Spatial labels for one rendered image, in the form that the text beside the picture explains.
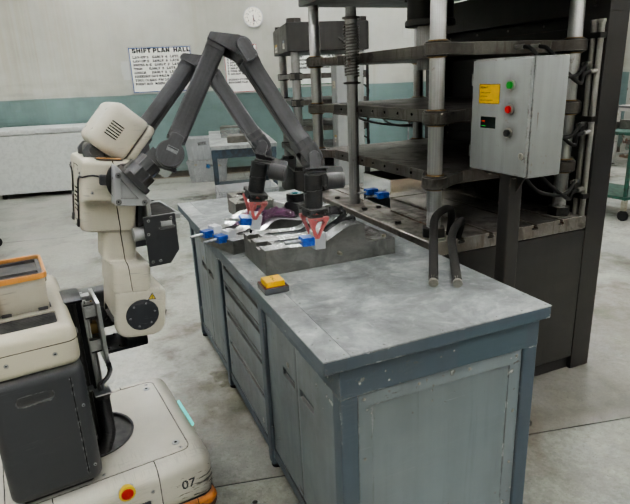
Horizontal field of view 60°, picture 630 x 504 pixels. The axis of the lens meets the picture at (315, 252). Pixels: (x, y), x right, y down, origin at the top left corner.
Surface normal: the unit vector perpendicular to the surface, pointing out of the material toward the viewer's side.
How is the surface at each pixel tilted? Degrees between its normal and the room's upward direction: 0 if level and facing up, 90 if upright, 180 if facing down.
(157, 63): 90
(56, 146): 90
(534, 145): 90
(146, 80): 90
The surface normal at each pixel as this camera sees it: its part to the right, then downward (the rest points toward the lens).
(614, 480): -0.04, -0.95
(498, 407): 0.40, 0.26
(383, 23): 0.19, 0.29
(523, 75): -0.92, 0.15
